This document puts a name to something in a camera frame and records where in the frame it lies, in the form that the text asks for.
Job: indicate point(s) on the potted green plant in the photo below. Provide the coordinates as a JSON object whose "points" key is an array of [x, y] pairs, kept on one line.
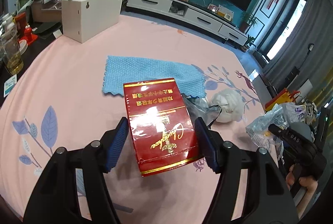
{"points": [[248, 20]]}

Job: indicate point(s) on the white TV cabinet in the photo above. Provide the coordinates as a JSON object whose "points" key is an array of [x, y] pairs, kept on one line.
{"points": [[189, 14]]}

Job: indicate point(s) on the white wooden box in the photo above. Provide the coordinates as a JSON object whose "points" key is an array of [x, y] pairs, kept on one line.
{"points": [[83, 19]]}

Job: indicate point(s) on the person's right hand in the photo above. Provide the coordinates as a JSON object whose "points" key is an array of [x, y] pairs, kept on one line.
{"points": [[300, 187]]}

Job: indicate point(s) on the clear glass cup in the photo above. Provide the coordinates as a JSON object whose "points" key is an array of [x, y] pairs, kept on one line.
{"points": [[11, 53]]}

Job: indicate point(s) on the grey plastic wrapper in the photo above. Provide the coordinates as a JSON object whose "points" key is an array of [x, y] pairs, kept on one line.
{"points": [[199, 108]]}

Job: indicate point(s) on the white plastic shopping bag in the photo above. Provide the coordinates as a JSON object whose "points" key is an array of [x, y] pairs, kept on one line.
{"points": [[282, 115]]}

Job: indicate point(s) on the orange gift bag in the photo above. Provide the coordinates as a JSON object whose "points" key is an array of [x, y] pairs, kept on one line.
{"points": [[283, 97]]}

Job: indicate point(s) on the blue woven cloth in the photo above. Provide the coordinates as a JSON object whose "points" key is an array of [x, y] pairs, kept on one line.
{"points": [[120, 70]]}

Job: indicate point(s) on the small floor potted plant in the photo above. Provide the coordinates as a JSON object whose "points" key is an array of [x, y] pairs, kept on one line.
{"points": [[249, 42]]}

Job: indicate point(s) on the pink floral tablecloth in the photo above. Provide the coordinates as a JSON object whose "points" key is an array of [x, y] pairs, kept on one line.
{"points": [[58, 101]]}

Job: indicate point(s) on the grey curtain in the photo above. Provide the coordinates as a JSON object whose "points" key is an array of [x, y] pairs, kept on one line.
{"points": [[308, 47]]}

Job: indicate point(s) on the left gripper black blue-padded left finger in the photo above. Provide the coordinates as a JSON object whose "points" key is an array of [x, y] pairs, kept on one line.
{"points": [[54, 198]]}

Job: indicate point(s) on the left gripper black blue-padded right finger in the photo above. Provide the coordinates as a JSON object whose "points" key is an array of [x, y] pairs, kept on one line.
{"points": [[267, 199]]}

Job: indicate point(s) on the red cigarette carton box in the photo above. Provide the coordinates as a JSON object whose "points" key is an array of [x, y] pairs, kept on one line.
{"points": [[162, 132]]}

